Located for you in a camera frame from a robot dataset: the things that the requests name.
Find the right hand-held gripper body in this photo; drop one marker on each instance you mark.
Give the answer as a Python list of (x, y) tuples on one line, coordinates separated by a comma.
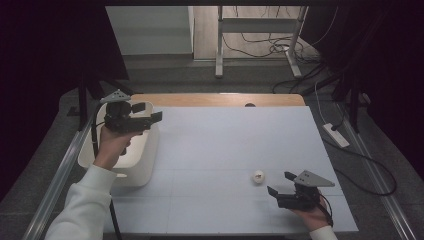
[(311, 180)]

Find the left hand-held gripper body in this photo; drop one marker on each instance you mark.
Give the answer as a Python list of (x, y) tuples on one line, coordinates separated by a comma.
[(121, 120)]

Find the white egg with dark mark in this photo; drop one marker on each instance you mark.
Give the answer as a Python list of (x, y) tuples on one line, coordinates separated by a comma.
[(258, 176)]

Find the white plastic bin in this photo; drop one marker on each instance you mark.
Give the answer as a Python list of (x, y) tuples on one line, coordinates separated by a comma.
[(146, 160)]

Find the person's left hand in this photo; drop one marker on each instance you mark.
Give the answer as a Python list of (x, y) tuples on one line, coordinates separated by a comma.
[(111, 146)]

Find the person's right hand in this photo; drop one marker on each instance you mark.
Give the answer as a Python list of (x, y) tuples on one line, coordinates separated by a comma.
[(313, 218)]

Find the black tripod stand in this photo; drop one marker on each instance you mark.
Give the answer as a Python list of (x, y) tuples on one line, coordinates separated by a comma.
[(354, 106), (82, 103)]

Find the white power strip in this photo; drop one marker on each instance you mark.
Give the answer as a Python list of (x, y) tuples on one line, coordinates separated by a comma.
[(336, 135)]

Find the white table cover board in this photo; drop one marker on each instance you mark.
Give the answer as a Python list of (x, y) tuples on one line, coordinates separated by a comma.
[(233, 140)]

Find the white cabinet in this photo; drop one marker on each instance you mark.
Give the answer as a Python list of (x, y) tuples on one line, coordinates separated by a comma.
[(150, 30)]

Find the dark table grommet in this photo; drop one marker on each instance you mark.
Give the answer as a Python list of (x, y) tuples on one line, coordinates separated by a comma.
[(250, 105)]

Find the aluminium floor rail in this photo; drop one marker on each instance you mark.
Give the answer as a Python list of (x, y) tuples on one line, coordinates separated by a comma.
[(380, 186), (53, 190)]

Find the white metal stand frame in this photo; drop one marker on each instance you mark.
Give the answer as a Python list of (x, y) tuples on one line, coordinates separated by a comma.
[(219, 43)]

